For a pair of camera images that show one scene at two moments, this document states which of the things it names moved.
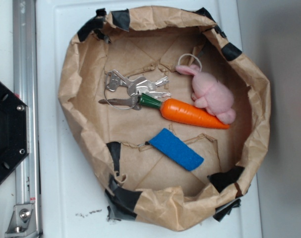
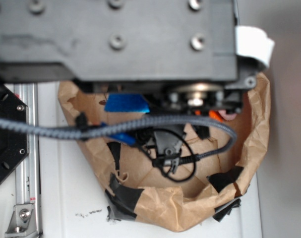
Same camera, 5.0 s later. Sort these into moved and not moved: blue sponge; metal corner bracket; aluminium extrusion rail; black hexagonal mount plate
Moved: blue sponge
Not moved: metal corner bracket; aluminium extrusion rail; black hexagonal mount plate
